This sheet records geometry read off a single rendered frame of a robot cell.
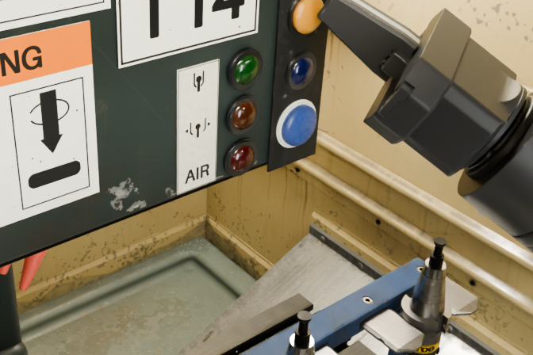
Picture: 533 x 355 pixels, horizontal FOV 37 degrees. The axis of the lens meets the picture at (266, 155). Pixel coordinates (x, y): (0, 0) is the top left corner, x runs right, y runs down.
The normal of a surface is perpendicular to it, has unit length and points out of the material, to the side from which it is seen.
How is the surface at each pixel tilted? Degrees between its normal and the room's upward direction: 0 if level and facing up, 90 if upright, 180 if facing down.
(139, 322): 0
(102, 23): 90
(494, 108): 30
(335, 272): 24
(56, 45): 90
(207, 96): 90
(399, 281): 0
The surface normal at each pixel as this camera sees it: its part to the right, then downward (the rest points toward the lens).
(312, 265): -0.26, -0.67
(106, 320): 0.06, -0.86
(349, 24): -0.33, 0.46
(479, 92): 0.52, -0.64
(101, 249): 0.65, 0.42
